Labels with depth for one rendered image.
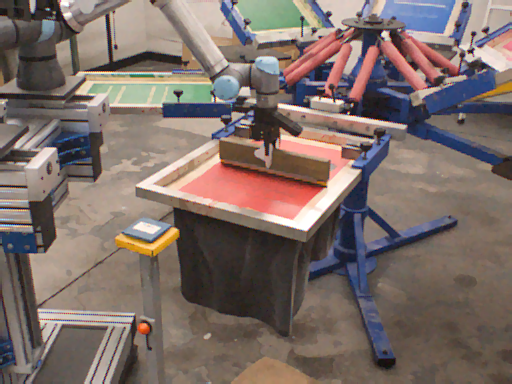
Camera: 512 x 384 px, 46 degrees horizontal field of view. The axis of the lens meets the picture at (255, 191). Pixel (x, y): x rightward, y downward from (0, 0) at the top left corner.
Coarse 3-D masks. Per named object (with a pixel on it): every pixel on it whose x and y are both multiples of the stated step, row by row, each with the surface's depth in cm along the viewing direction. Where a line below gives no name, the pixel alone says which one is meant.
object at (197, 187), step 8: (280, 144) 233; (288, 144) 233; (296, 144) 233; (216, 168) 211; (224, 168) 211; (240, 168) 211; (200, 176) 204; (208, 176) 204; (192, 184) 198; (200, 184) 198; (184, 192) 193; (192, 192) 193; (200, 192) 193; (208, 192) 193; (216, 192) 193; (224, 192) 193; (232, 192) 193; (216, 200) 188; (224, 200) 188; (232, 200) 188
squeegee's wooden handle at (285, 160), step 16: (224, 144) 209; (240, 144) 206; (256, 144) 205; (240, 160) 208; (256, 160) 205; (272, 160) 202; (288, 160) 199; (304, 160) 196; (320, 160) 194; (320, 176) 196
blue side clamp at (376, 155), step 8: (384, 144) 220; (368, 152) 214; (376, 152) 212; (384, 152) 223; (360, 160) 208; (368, 160) 205; (376, 160) 214; (360, 168) 203; (368, 168) 206; (368, 176) 209
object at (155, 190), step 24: (216, 144) 222; (336, 144) 234; (168, 168) 201; (192, 168) 210; (144, 192) 187; (168, 192) 184; (336, 192) 186; (216, 216) 177; (240, 216) 173; (264, 216) 171; (312, 216) 172
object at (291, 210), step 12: (324, 156) 223; (336, 156) 223; (336, 168) 213; (300, 192) 195; (312, 192) 195; (240, 204) 186; (252, 204) 186; (264, 204) 186; (276, 204) 186; (288, 204) 187; (300, 204) 187; (288, 216) 179
